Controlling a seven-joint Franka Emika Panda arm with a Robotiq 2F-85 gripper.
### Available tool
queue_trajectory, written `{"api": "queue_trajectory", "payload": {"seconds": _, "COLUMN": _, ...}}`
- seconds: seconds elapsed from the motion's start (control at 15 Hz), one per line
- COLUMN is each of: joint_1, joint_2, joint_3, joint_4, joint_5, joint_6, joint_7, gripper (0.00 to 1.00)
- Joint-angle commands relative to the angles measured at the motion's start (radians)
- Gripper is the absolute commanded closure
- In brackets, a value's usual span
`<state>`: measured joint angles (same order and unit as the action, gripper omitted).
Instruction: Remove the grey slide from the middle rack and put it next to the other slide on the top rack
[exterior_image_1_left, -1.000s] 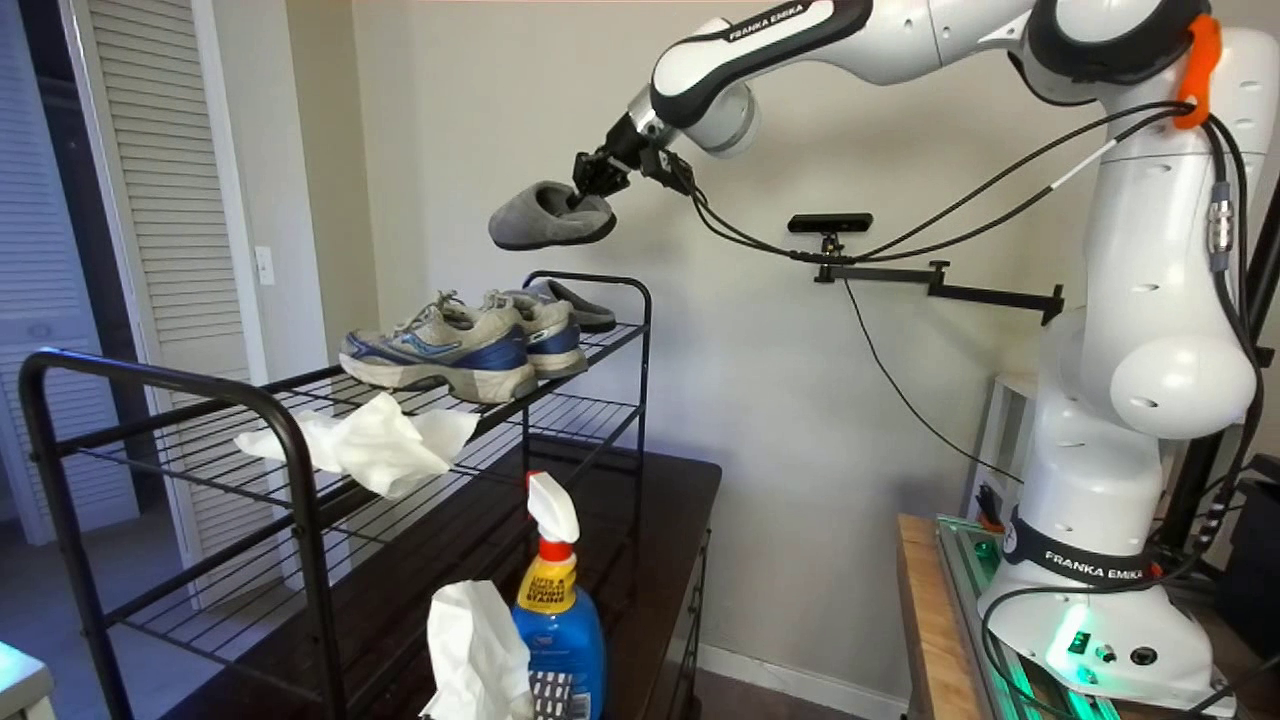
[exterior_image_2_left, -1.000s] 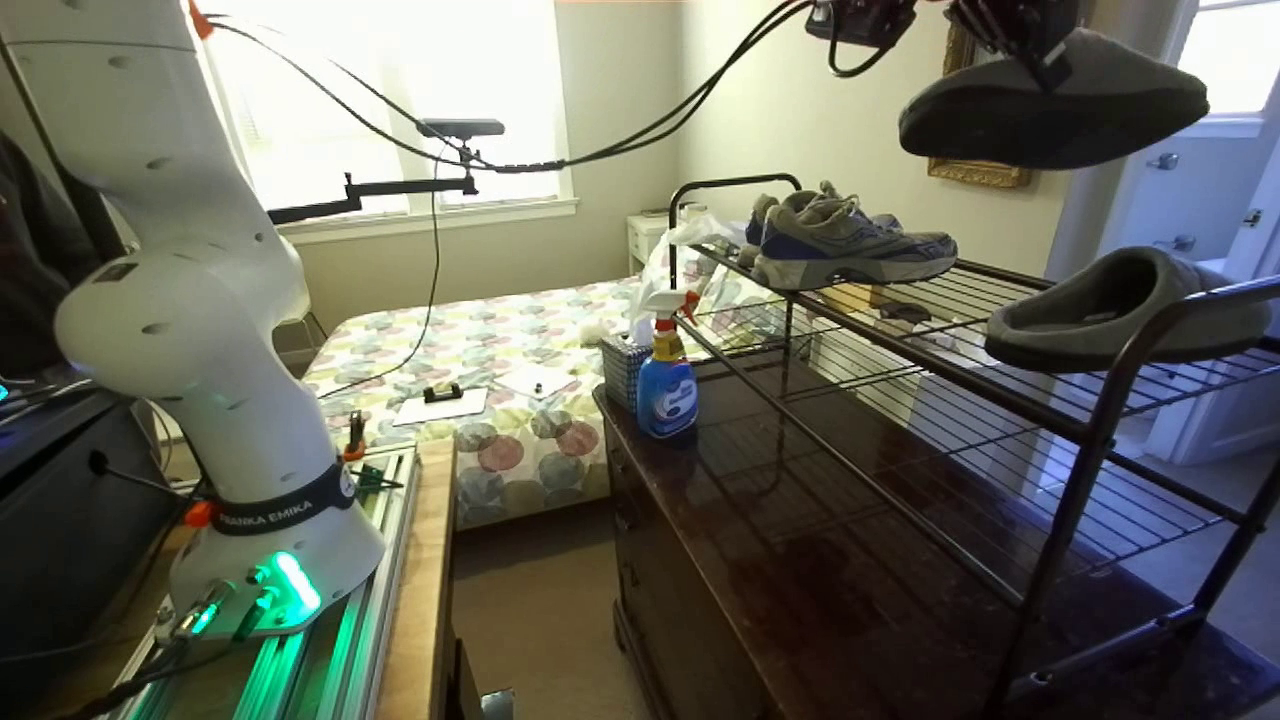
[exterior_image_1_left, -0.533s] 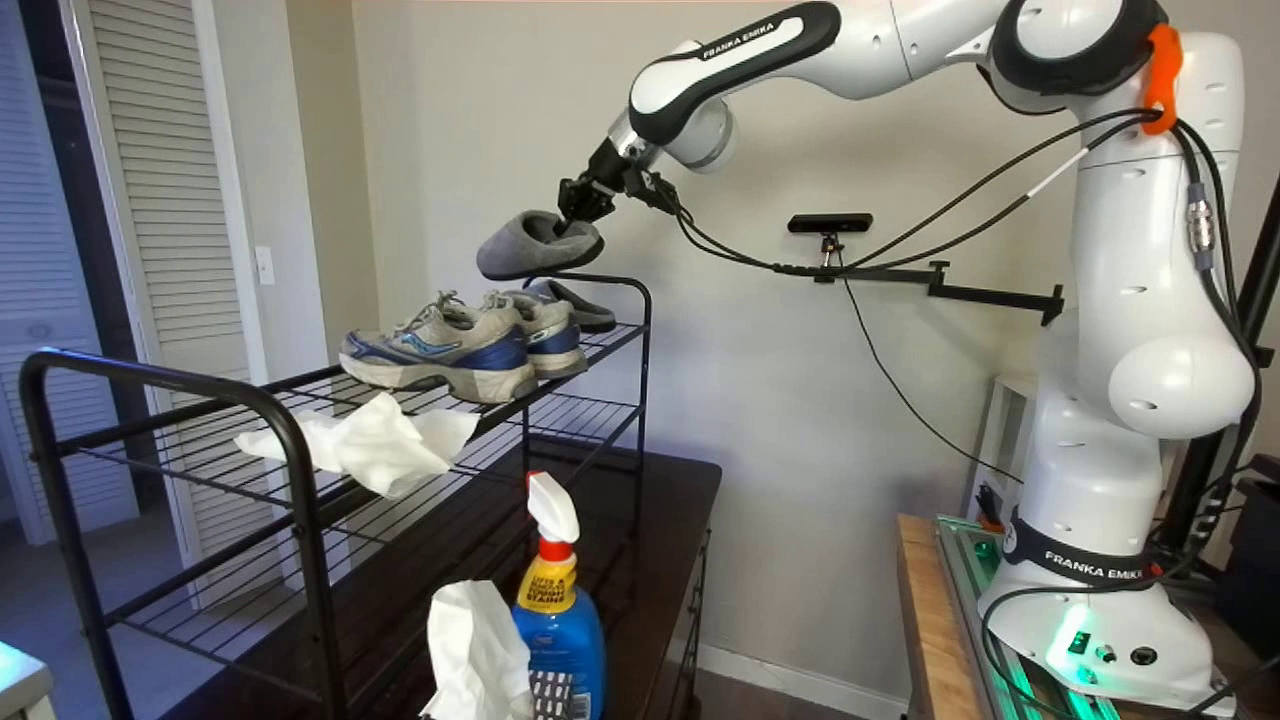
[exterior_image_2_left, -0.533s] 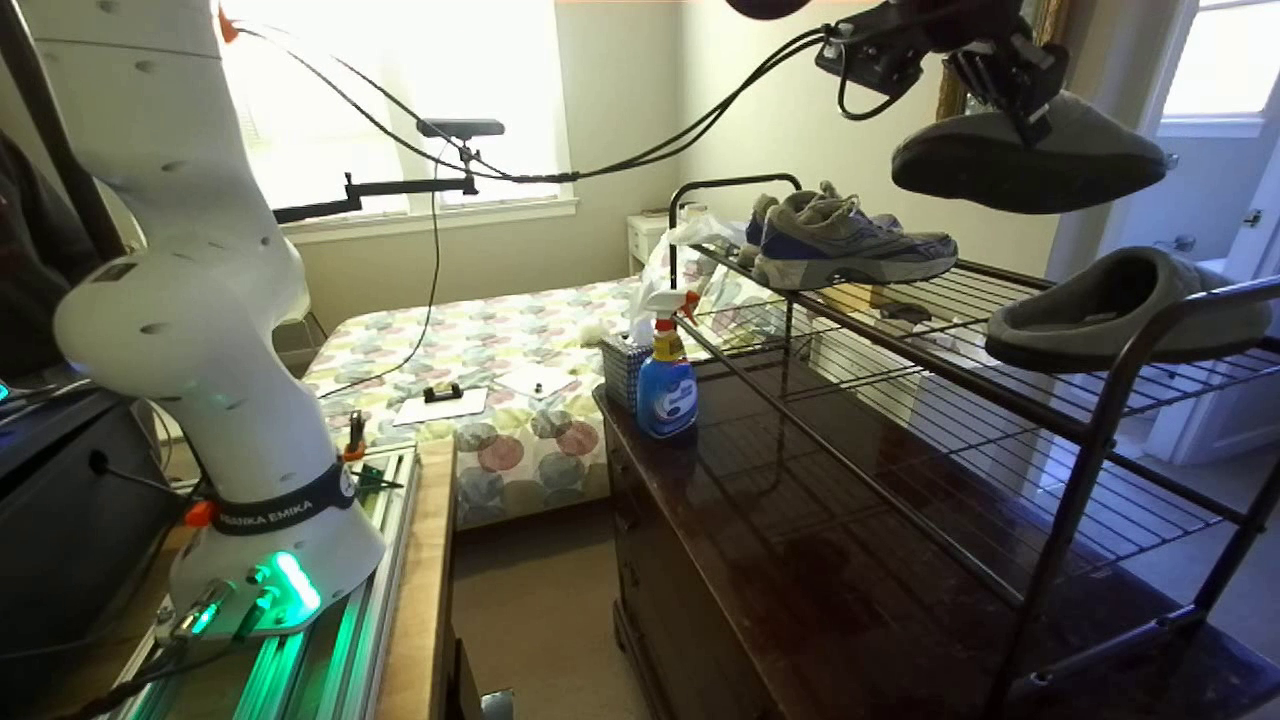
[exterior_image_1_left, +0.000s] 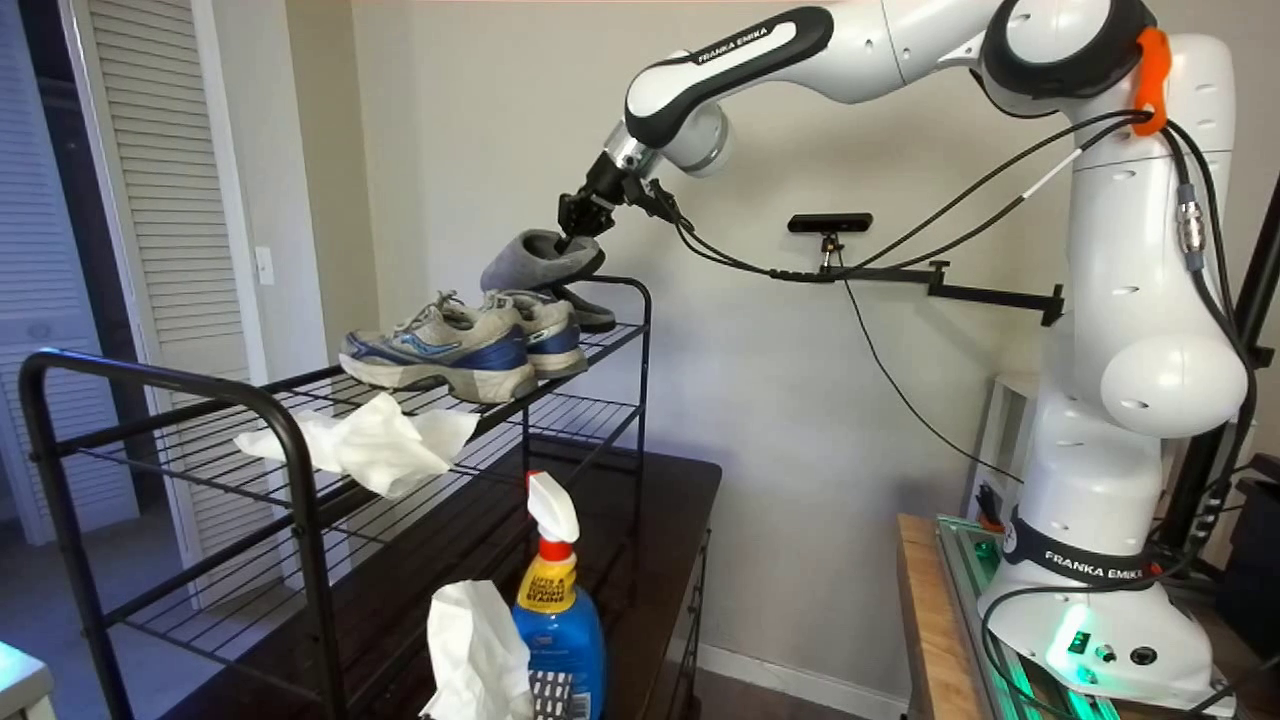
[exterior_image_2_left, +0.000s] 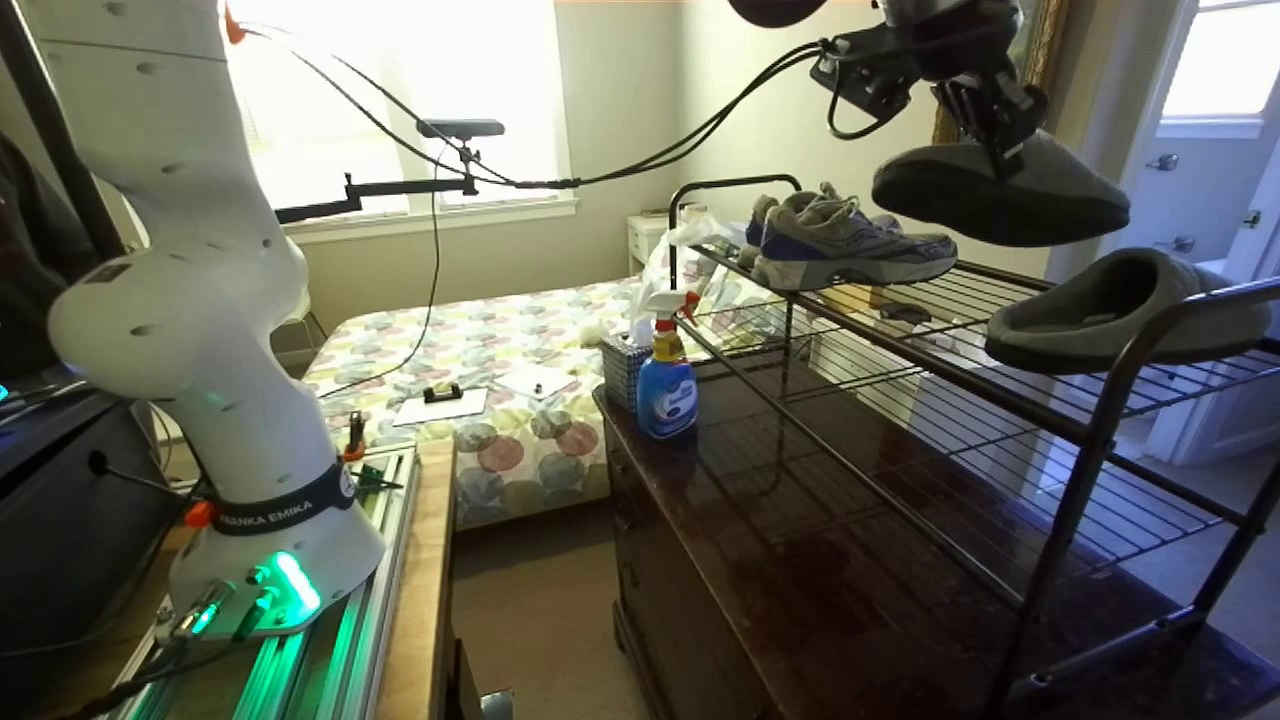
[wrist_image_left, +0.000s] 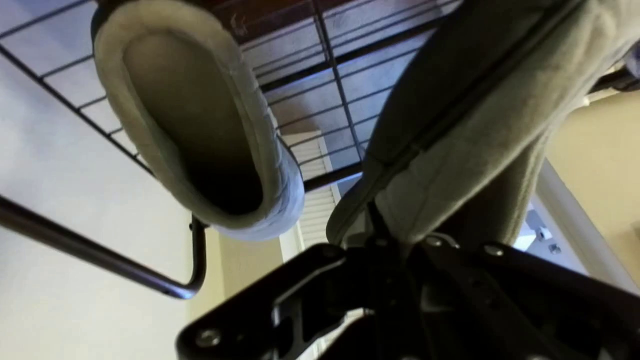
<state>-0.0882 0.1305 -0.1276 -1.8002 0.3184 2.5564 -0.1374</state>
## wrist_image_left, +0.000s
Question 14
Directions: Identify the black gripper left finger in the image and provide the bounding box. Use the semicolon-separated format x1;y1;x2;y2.
175;202;411;360

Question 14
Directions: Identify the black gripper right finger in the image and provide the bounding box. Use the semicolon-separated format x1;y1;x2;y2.
412;234;640;360

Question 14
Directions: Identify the grey slipper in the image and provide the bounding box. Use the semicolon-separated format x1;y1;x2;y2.
91;0;308;244
327;0;640;253

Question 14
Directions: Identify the dark metal shoe rack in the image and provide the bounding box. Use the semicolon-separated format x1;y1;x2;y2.
0;0;640;302

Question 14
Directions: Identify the white cabinet with knobs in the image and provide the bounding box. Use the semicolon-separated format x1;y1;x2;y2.
527;158;640;296

